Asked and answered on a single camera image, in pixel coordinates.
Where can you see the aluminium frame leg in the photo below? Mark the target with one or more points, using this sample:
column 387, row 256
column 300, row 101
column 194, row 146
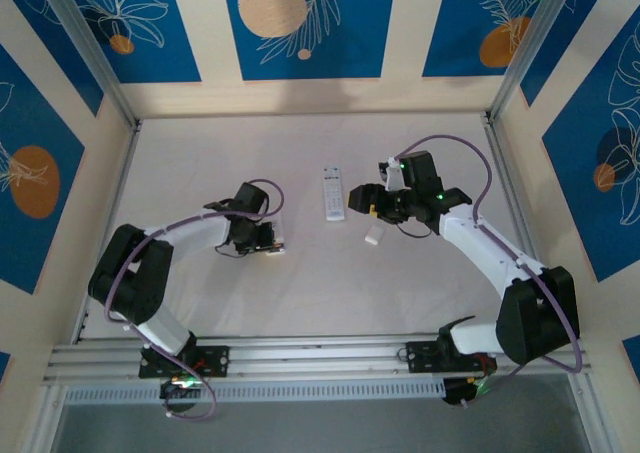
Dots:
column 42, row 418
column 590, row 418

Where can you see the aluminium mounting rail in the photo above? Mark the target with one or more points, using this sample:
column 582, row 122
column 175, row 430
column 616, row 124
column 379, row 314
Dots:
column 320, row 358

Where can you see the long white TV remote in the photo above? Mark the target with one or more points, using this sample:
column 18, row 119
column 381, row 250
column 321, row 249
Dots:
column 334, row 193

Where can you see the aluminium table side rail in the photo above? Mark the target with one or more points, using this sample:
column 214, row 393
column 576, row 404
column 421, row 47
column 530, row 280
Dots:
column 123, row 178
column 498, row 148

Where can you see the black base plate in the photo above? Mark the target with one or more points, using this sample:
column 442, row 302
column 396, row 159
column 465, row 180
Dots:
column 420, row 357
column 220, row 360

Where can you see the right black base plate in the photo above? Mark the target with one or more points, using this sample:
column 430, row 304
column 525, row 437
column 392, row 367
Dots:
column 420, row 357

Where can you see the short white AC remote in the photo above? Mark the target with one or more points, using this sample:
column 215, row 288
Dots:
column 280, row 230

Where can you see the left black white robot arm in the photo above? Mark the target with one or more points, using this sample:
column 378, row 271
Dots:
column 130, row 273

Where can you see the white remote battery cover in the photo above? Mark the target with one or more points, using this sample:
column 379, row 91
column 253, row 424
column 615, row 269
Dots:
column 374, row 235

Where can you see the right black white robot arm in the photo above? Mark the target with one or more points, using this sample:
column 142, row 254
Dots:
column 480, row 243

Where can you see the aluminium frame post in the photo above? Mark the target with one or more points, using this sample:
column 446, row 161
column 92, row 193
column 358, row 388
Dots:
column 530, row 48
column 90, row 48

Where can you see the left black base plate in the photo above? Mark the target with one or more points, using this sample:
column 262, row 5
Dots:
column 220, row 360

